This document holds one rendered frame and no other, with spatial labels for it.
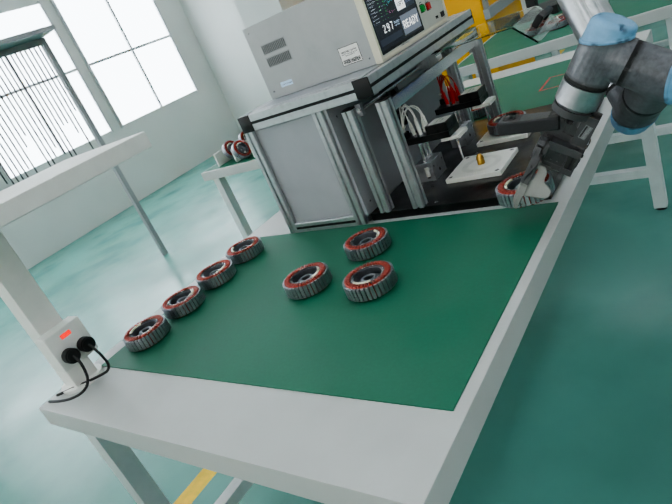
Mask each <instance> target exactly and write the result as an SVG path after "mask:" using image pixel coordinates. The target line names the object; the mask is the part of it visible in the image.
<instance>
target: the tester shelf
mask: <svg viewBox="0 0 672 504"><path fill-rule="evenodd" d="M473 24H474V19H473V16H472V12H471V9H468V10H465V11H462V12H460V13H457V14H454V15H452V16H449V20H448V21H447V22H445V23H444V24H442V25H441V26H439V27H438V28H436V29H434V30H433V31H431V32H430V33H428V34H427V35H425V36H424V37H422V38H421V39H419V40H418V41H416V42H414V43H413V44H411V45H410V46H408V47H407V48H405V49H404V50H402V51H401V52H399V53H397V54H396V55H394V56H393V57H391V58H390V59H388V60H387V61H385V62H384V63H381V64H377V65H374V66H371V67H368V68H365V69H362V70H359V71H356V72H353V73H350V74H347V75H344V76H341V77H338V78H335V79H332V80H329V81H326V82H323V83H320V84H317V85H314V86H312V87H309V88H306V89H303V90H300V91H297V92H294V93H291V94H288V95H285V96H282V97H279V98H276V99H271V100H269V101H268V102H266V103H264V104H262V105H261V106H259V107H257V108H255V109H254V110H252V111H250V112H248V113H247V114H245V115H243V116H241V117H240V118H238V119H237V120H238V122H239V124H240V126H241V128H242V131H243V133H244V134H246V133H250V132H253V131H256V130H260V129H263V128H266V127H270V126H273V125H277V124H280V123H283V122H287V121H290V120H293V119H297V118H300V117H304V116H307V115H310V114H314V113H317V112H321V111H324V110H327V109H331V108H334V107H337V106H341V105H344V104H348V103H351V102H354V101H358V100H362V99H365V98H368V97H372V96H374V95H375V94H377V93H378V92H379V91H381V90H382V89H384V88H385V87H386V86H388V85H389V84H391V83H392V82H393V81H395V80H396V79H398V78H399V77H400V76H402V75H403V74H404V73H406V72H407V71H409V70H410V69H411V68H413V67H414V66H416V65H417V64H418V63H420V62H421V61H423V60H424V59H425V58H427V57H428V56H429V55H431V54H432V53H434V52H435V51H436V50H438V49H439V48H441V47H442V46H443V45H445V44H446V43H448V42H449V41H450V40H452V39H453V38H454V37H456V36H457V35H459V34H460V33H461V32H463V31H464V30H466V29H467V28H468V27H470V26H471V25H473Z"/></svg>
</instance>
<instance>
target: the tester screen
mask: <svg viewBox="0 0 672 504"><path fill-rule="evenodd" d="M365 3H366V6H367V8H368V11H369V14H370V17H371V20H372V23H373V26H374V29H375V31H376V34H377V37H378V40H379V43H380V46H381V49H382V52H384V51H385V50H387V49H388V48H390V47H392V46H393V45H395V44H397V43H398V42H400V41H401V40H403V39H405V38H406V37H408V36H410V35H411V34H413V33H414V32H416V31H418V30H419V29H421V28H422V26H420V27H419V28H417V29H415V30H414V31H412V32H410V33H409V34H407V35H405V32H404V29H403V26H402V23H401V20H400V17H399V16H400V15H402V14H404V13H406V12H408V11H410V10H411V9H413V8H415V7H416V5H415V2H414V3H413V4H411V5H409V6H407V7H405V8H403V9H401V10H399V11H398V10H397V7H396V4H395V1H394V0H365ZM390 20H392V21H393V24H394V27H395V29H394V30H393V31H391V32H389V33H388V34H386V35H385V34H384V32H383V29H382V26H381V25H383V24H385V23H387V22H389V21H390ZM400 29H402V33H403V35H402V36H401V37H399V38H397V39H396V40H394V41H393V42H391V43H389V44H388V45H386V46H384V47H383V48H382V45H381V42H380V41H381V40H383V39H385V38H386V37H388V36H390V35H392V34H393V33H395V32H397V31H398V30H400Z"/></svg>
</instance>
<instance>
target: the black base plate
mask: <svg viewBox="0 0 672 504"><path fill-rule="evenodd" d="M523 111H525V112H526V114H528V113H537V112H545V111H553V109H552V104H549V105H545V106H540V107H536V108H532V109H527V110H523ZM487 123H488V120H487V119H483V120H479V121H475V122H472V125H473V129H474V132H475V135H476V136H475V137H474V138H473V140H472V141H471V142H470V143H469V144H468V145H467V146H462V147H461V148H462V152H463V155H464V158H465V157H467V156H473V155H477V154H479V153H480V154H483V153H489V152H494V151H499V150H505V149H510V148H515V147H518V153H517V154H516V155H515V157H514V158H513V160H512V161H511V162H510V164H509V165H508V167H507V168H506V170H505V171H504V172H503V174H502V175H501V176H494V177H488V178H482V179H475V180H469V181H463V182H456V183H450V184H446V181H445V180H446V179H447V178H448V176H449V175H450V174H451V173H452V172H453V171H454V169H455V168H456V167H457V166H458V165H459V164H460V162H461V161H462V158H461V155H460V152H459V149H458V147H457V148H452V145H451V141H450V140H449V141H444V142H440V143H439V144H438V145H437V146H436V147H435V148H434V149H433V150H432V153H436V152H441V153H442V156H443V159H444V162H445V165H446V168H447V169H446V170H445V171H444V172H443V174H442V175H441V176H440V177H439V178H438V179H437V180H435V181H429V182H423V183H421V184H422V187H423V189H424V192H425V195H426V198H427V201H428V203H427V204H425V207H424V208H419V207H418V208H417V209H413V207H412V204H411V201H410V198H409V196H408V193H407V190H406V187H405V185H404V182H403V181H402V182H401V183H400V184H399V185H398V186H397V187H396V188H395V189H394V190H393V192H392V193H391V194H390V196H391V199H392V201H393V204H394V208H393V209H391V211H390V212H387V213H386V212H384V213H380V210H379V208H378V207H377V208H376V209H375V210H374V211H373V212H372V213H371V216H372V219H373V221H376V220H384V219H393V218H401V217H409V216H417V215H425V214H433V213H442V212H450V211H458V210H466V209H474V208H483V207H491V206H499V205H500V204H499V202H498V199H497V196H496V192H495V188H496V187H497V185H498V184H500V182H502V181H503V180H504V179H506V178H508V177H511V175H515V174H516V173H518V174H519V173H520V172H522V173H523V172H524V171H526V169H527V166H528V164H529V162H530V160H531V158H532V157H531V155H532V152H533V150H534V148H535V146H536V144H537V142H538V139H539V137H540V136H541V134H540V132H533V133H531V134H530V136H529V137H528V138H523V139H518V140H513V141H508V142H503V143H498V144H493V145H488V146H483V147H477V143H478V141H479V140H480V139H481V138H482V137H483V136H484V134H485V133H486V132H487V131H488V128H487ZM547 171H549V172H550V173H551V174H552V178H553V181H554V185H555V190H554V192H553V193H552V194H551V195H550V196H549V197H548V198H546V199H545V200H548V199H552V197H553V195H554V193H555V191H556V189H557V187H558V185H559V183H560V182H561V180H562V178H563V176H564V174H561V173H559V172H557V171H552V170H547Z"/></svg>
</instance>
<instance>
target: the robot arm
mask: <svg viewBox="0 0 672 504"><path fill-rule="evenodd" d="M557 2H558V4H559V6H560V8H561V10H562V12H563V14H564V16H565V18H566V19H567V21H568V23H569V25H570V27H571V29H572V31H573V33H574V35H575V37H576V39H577V41H578V46H577V48H576V50H575V52H574V55H573V57H572V59H571V61H570V63H569V66H568V68H567V70H566V73H565V75H564V76H563V79H562V81H561V83H560V85H559V88H558V90H557V92H556V94H555V99H554V102H553V104H552V109H553V111H545V112H537V113H528V114H520V115H508V116H504V117H502V118H501V120H500V121H499V122H498V124H497V125H496V127H497V134H498V135H499V136H503V135H513V134H523V133H533V132H540V134H541V136H540V137H539V139H538V142H537V144H536V146H535V148H534V150H533V152H532V155H531V157H532V158H531V160H530V162H529V164H528V166H527V169H526V171H525V173H524V175H523V177H522V179H521V182H520V184H519V186H518V188H517V190H516V193H515V195H514V197H513V200H514V208H516V209H517V208H518V206H519V204H520V202H521V200H522V198H523V196H527V197H534V198H540V199H546V198H548V197H549V196H550V194H551V189H550V188H549V187H548V186H547V184H546V183H545V177H546V175H547V170H552V171H557V172H559V173H561V174H564V175H566V176H568V177H571V175H572V173H573V171H574V169H575V168H576V167H577V165H578V163H579V162H580V160H581V158H583V156H584V155H583V154H584V152H585V150H586V149H587V148H588V146H589V144H590V142H591V139H590V138H591V136H592V135H593V133H594V131H595V129H596V127H597V125H598V123H599V121H600V119H601V117H602V115H603V113H600V112H597V111H596V110H597V108H598V106H599V104H600V102H601V100H602V98H603V96H604V94H605V95H606V96H607V99H608V101H609V102H610V104H611V106H612V109H611V116H610V120H611V124H612V126H613V127H614V128H615V129H616V130H617V131H618V132H620V133H622V134H625V135H636V134H640V133H642V132H644V131H645V130H646V129H648V128H649V127H650V126H651V125H652V124H653V123H655V121H656V120H657V119H658V117H659V114H660V113H661V112H662V111H663V109H664V108H665V107H666V106H667V105H672V50H671V49H668V48H665V47H662V46H659V45H656V44H653V43H650V42H646V41H643V40H639V39H640V38H637V37H636V35H637V34H636V32H637V30H638V25H637V24H636V23H635V22H634V21H633V20H631V19H628V18H626V17H625V16H622V15H619V14H615V13H614V11H613V9H612V7H611V5H610V4H609V2H608V0H557ZM588 142H589V144H588ZM587 144H588V145H587ZM565 162H566V163H565ZM564 164H565V165H564ZM536 170H538V171H537V173H536V175H535V177H534V179H533V180H532V178H533V176H534V174H535V172H536Z"/></svg>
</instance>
